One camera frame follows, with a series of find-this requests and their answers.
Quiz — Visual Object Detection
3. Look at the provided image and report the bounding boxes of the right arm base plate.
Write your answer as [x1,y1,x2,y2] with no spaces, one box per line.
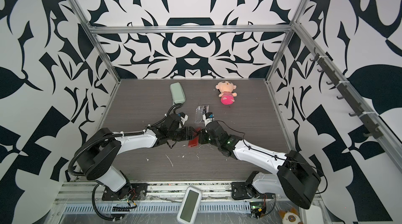
[231,182,275,201]

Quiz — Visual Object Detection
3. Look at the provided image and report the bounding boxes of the black corrugated cable conduit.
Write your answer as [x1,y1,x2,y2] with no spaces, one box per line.
[67,103,184,221]

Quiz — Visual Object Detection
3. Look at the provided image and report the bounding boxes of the small green circuit board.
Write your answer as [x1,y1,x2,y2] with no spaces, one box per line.
[250,202,267,219]

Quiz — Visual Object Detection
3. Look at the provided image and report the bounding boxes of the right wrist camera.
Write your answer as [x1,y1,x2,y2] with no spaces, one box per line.
[203,112,214,125]

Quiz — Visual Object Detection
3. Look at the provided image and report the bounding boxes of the red card holder wallet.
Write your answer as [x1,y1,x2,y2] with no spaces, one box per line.
[187,127,201,148]

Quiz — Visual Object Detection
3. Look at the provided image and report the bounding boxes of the white timer display device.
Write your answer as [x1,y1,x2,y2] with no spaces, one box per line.
[177,186,203,224]

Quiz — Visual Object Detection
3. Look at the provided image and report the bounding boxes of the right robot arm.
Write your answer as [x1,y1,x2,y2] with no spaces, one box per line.
[199,120,321,209]

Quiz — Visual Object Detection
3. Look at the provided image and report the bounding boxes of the white box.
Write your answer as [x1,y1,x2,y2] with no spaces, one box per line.
[301,205,324,224]

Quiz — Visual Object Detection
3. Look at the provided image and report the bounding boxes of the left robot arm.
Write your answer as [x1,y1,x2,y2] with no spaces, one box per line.
[68,113,198,195]

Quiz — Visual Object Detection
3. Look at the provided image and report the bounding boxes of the mint green glasses case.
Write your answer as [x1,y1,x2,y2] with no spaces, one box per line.
[170,82,186,105]

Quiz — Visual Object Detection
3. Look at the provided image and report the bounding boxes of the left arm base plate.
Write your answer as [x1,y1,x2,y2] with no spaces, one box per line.
[102,183,148,201]

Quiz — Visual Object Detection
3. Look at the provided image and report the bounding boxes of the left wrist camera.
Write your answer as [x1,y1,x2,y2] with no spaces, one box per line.
[178,112,188,124]

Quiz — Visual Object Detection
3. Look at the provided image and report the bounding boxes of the clear plastic card box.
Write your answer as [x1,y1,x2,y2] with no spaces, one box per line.
[195,105,209,124]

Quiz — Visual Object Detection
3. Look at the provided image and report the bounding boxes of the pink plush doll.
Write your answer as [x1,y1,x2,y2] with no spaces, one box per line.
[216,81,237,105]

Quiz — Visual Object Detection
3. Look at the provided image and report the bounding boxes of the white brown plush toy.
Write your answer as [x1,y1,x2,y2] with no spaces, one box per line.
[278,208,303,224]

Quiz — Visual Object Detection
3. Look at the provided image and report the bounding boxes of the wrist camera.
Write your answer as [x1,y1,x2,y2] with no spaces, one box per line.
[203,112,214,125]
[178,112,188,124]

